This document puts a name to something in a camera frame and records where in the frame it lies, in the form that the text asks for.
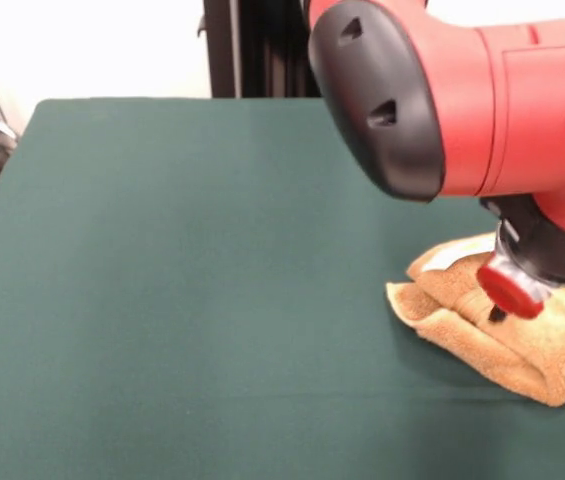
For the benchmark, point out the dark green table cloth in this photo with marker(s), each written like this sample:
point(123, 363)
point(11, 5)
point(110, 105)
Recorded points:
point(162, 300)

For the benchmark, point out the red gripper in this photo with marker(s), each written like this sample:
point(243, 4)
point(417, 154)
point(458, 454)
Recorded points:
point(507, 292)

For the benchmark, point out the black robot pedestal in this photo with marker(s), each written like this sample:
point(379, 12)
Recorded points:
point(262, 60)

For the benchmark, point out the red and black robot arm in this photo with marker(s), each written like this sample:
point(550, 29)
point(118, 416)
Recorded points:
point(462, 100)

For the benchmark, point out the tan terry towel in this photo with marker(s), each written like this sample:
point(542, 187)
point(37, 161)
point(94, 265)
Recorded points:
point(537, 350)

